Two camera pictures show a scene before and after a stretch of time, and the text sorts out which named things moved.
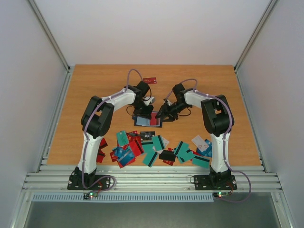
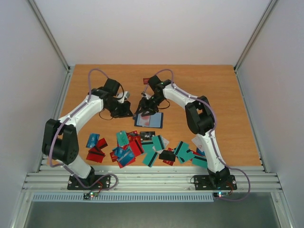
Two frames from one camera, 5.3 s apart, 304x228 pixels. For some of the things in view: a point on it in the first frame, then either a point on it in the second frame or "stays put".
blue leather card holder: (146, 121) stays put
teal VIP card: (122, 138) stays put
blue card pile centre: (123, 155) stays put
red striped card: (136, 145) stays put
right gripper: (169, 109) -> (146, 106)
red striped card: (154, 121) -> (145, 120)
